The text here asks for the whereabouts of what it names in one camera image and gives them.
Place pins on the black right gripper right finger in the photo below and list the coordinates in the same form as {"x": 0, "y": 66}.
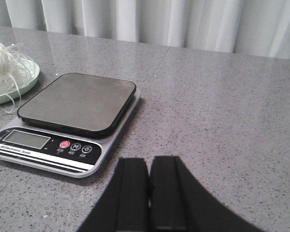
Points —
{"x": 179, "y": 203}

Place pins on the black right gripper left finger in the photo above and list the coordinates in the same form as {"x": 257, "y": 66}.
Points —
{"x": 123, "y": 207}

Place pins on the white vermicelli bundle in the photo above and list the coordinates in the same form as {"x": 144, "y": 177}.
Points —
{"x": 8, "y": 55}

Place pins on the silver black kitchen scale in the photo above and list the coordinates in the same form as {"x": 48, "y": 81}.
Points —
{"x": 69, "y": 127}

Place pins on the pale green plate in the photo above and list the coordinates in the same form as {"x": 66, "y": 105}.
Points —
{"x": 23, "y": 78}

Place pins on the white pleated curtain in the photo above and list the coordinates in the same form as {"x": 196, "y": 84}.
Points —
{"x": 252, "y": 27}

